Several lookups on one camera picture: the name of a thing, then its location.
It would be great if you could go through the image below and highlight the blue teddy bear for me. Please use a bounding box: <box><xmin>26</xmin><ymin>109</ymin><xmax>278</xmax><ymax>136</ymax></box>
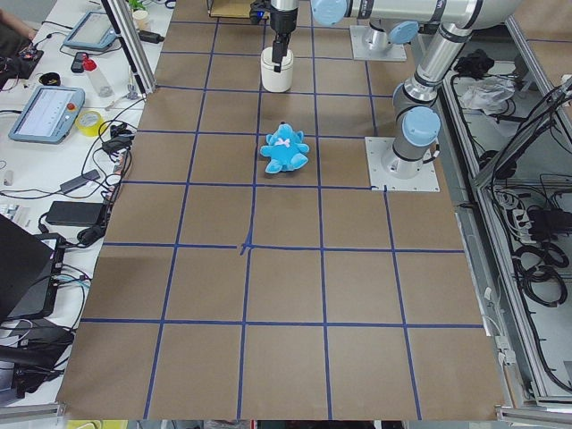
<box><xmin>260</xmin><ymin>122</ymin><xmax>309</xmax><ymax>174</ymax></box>

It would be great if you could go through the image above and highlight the lower teach pendant tablet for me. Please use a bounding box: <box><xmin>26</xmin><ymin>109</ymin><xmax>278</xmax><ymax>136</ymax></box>
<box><xmin>8</xmin><ymin>86</ymin><xmax>85</xmax><ymax>144</ymax></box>

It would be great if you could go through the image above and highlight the white trash can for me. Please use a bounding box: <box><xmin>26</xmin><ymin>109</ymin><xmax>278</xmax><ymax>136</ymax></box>
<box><xmin>260</xmin><ymin>46</ymin><xmax>294</xmax><ymax>93</ymax></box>

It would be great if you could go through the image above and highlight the upper teach pendant tablet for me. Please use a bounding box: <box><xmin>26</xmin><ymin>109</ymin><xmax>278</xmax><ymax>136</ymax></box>
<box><xmin>63</xmin><ymin>12</ymin><xmax>116</xmax><ymax>52</ymax></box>

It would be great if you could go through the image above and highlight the teach pendant tablet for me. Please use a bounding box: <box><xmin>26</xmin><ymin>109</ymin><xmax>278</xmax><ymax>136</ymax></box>
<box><xmin>63</xmin><ymin>12</ymin><xmax>116</xmax><ymax>52</ymax></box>
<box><xmin>8</xmin><ymin>86</ymin><xmax>85</xmax><ymax>144</ymax></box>

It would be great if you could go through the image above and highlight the large black power brick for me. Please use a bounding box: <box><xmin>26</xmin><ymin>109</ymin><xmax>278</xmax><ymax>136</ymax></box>
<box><xmin>46</xmin><ymin>201</ymin><xmax>105</xmax><ymax>227</ymax></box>

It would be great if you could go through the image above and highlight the black power adapter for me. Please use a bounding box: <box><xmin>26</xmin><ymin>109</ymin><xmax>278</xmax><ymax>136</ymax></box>
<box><xmin>60</xmin><ymin>169</ymin><xmax>100</xmax><ymax>195</ymax></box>

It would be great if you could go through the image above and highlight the red capped plastic bottle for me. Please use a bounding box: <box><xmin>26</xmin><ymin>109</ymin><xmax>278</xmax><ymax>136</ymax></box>
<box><xmin>82</xmin><ymin>54</ymin><xmax>114</xmax><ymax>97</ymax></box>

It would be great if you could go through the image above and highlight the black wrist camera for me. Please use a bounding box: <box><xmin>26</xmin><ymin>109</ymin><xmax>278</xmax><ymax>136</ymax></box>
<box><xmin>249</xmin><ymin>0</ymin><xmax>271</xmax><ymax>25</ymax></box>

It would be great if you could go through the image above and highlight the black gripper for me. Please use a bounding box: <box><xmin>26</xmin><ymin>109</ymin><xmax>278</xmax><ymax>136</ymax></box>
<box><xmin>270</xmin><ymin>8</ymin><xmax>297</xmax><ymax>73</ymax></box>

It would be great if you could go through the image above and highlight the black laptop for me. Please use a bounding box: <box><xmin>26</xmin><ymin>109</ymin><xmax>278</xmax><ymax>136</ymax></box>
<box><xmin>1</xmin><ymin>216</ymin><xmax>64</xmax><ymax>322</ymax></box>

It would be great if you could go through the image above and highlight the crumpled white cloth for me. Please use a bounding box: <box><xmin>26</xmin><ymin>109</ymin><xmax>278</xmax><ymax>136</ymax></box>
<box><xmin>459</xmin><ymin>77</ymin><xmax>516</xmax><ymax>114</ymax></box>

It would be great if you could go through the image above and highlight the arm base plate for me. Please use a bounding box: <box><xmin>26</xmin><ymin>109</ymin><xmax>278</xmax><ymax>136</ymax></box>
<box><xmin>349</xmin><ymin>25</ymin><xmax>407</xmax><ymax>62</ymax></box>
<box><xmin>365</xmin><ymin>137</ymin><xmax>440</xmax><ymax>192</ymax></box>

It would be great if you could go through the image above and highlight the aluminium frame post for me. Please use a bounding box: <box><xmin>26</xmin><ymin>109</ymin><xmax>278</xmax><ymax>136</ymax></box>
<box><xmin>101</xmin><ymin>0</ymin><xmax>156</xmax><ymax>95</ymax></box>

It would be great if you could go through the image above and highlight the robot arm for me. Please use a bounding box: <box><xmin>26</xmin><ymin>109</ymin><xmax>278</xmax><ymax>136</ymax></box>
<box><xmin>311</xmin><ymin>0</ymin><xmax>520</xmax><ymax>180</ymax></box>
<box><xmin>270</xmin><ymin>0</ymin><xmax>299</xmax><ymax>73</ymax></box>

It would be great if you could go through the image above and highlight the yellow tape roll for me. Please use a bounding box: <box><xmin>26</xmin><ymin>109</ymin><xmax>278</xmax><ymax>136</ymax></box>
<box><xmin>74</xmin><ymin>110</ymin><xmax>104</xmax><ymax>137</ymax></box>

